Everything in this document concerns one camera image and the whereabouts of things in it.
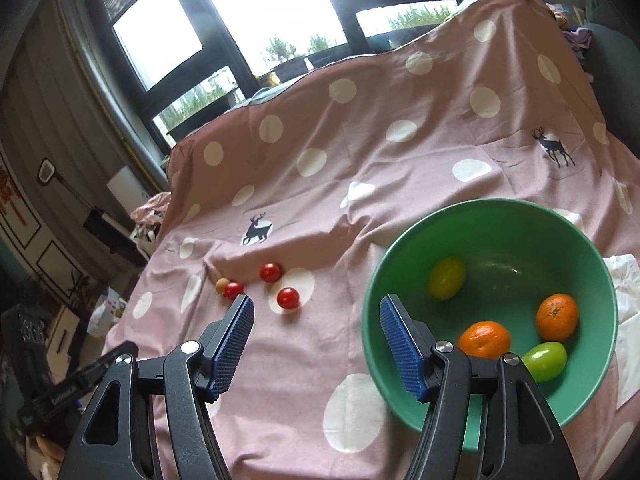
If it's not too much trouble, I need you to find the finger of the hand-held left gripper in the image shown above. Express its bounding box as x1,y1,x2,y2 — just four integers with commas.
17,341,141,434

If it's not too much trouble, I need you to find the white cloth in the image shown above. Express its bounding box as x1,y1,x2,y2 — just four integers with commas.
600,252,640,411

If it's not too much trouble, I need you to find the grey curtain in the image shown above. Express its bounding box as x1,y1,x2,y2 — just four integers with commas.
0,0,171,202

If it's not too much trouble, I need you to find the orange mandarin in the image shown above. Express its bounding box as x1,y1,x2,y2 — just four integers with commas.
457,321,512,359
536,293,579,342

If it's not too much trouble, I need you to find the long black planter with grass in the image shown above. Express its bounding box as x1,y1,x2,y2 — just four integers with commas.
372,2,459,54
154,80,242,142

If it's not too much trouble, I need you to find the black fly swatter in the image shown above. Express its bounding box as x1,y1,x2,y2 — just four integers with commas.
37,158,101,212

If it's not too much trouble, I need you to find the black-framed window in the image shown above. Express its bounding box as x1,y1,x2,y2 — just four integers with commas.
75,0,481,157

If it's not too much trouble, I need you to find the yellow-green plum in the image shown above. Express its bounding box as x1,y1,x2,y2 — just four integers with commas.
428,258,467,301

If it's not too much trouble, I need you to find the grey sofa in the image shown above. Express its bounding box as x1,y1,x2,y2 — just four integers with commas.
585,0,640,131

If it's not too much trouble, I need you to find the pile of pastel clothes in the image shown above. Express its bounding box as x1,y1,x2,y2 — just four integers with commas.
547,0,596,62

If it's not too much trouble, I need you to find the green bowl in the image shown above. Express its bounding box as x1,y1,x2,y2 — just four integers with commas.
361,198,619,452

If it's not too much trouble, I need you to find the white board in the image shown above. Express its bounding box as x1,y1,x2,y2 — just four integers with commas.
106,167,151,211

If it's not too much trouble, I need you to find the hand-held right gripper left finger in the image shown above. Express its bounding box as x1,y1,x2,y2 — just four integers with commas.
57,294,256,480

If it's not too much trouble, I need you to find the black pot with small tree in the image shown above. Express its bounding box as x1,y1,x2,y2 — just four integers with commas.
262,35,308,84

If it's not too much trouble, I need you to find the black stool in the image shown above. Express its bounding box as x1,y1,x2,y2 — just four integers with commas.
82,207,149,267

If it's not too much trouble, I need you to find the door with red decoration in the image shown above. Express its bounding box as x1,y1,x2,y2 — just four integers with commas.
0,150,88,306

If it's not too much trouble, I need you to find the white printed bag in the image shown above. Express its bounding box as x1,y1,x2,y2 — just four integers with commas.
131,222,163,259

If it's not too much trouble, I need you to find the pink polka-dot deer sheet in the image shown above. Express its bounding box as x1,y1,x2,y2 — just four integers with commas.
102,0,640,480

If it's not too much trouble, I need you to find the black planter trough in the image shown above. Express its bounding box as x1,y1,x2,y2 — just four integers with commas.
305,34,347,69

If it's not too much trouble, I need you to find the green plum with stem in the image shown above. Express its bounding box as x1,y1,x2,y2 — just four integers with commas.
521,341,568,383

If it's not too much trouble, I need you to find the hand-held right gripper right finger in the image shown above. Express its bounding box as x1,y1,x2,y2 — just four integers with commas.
379,295,581,480

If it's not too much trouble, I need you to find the clear printed plastic bag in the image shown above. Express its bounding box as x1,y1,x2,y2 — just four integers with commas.
89,292,132,339

